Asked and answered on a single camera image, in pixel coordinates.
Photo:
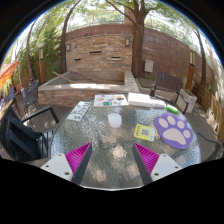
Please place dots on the grey electrical box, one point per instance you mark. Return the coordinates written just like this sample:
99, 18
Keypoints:
148, 66

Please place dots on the black metal armchair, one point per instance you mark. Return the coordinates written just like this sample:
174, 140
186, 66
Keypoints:
213, 140
20, 136

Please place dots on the orange parasol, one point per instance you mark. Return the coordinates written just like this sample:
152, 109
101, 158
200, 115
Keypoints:
7, 71

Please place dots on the dark wooden slatted chair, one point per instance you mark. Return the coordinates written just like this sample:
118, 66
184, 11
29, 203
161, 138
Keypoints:
166, 81

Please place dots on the slim tree trunk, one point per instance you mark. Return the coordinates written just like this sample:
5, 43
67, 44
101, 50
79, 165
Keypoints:
202, 60
63, 46

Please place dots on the purple paw-shaped mouse pad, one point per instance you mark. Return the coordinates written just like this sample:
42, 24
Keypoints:
173, 130

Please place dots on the stone water basin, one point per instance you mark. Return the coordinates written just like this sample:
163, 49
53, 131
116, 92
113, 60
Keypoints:
86, 87

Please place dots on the black wall lamp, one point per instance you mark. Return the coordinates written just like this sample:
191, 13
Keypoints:
127, 42
68, 47

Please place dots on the white number sign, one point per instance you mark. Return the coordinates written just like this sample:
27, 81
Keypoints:
79, 111

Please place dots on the white planter box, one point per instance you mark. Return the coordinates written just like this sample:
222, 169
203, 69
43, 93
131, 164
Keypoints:
188, 97

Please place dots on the white computer mouse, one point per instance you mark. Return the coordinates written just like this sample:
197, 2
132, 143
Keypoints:
114, 120

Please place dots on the large tree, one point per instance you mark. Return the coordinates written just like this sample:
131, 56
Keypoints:
136, 43

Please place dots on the small green object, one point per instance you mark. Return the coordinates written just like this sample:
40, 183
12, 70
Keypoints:
172, 108

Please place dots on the yellow card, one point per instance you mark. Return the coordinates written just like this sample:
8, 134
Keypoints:
144, 132

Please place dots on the black mesh chair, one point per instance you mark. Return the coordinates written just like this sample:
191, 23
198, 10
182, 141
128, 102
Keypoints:
30, 95

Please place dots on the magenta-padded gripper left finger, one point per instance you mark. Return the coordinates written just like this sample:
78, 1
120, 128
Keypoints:
59, 163

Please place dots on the white flat booklet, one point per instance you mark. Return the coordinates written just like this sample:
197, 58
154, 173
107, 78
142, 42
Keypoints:
140, 99

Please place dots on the wooden lamp post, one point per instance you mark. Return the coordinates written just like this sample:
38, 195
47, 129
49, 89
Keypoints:
41, 65
190, 71

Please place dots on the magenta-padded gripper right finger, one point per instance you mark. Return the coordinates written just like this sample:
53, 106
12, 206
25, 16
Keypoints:
164, 164

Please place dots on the colourful printed leaflet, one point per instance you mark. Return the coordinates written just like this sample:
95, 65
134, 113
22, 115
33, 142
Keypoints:
110, 100

